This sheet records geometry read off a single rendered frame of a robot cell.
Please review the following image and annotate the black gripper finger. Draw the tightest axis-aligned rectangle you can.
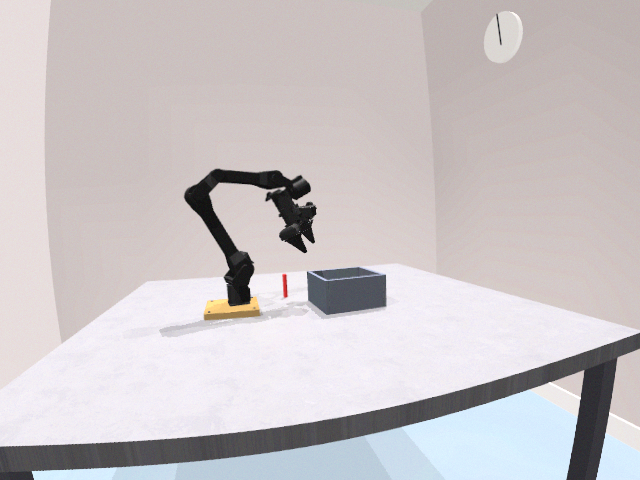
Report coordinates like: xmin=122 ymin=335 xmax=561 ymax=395
xmin=285 ymin=231 xmax=307 ymax=253
xmin=300 ymin=220 xmax=315 ymax=244

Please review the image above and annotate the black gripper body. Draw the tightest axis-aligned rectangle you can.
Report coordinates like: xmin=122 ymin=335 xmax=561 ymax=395
xmin=278 ymin=202 xmax=314 ymax=241

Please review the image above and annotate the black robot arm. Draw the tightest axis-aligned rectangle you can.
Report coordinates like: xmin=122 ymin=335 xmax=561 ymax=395
xmin=184 ymin=169 xmax=317 ymax=307

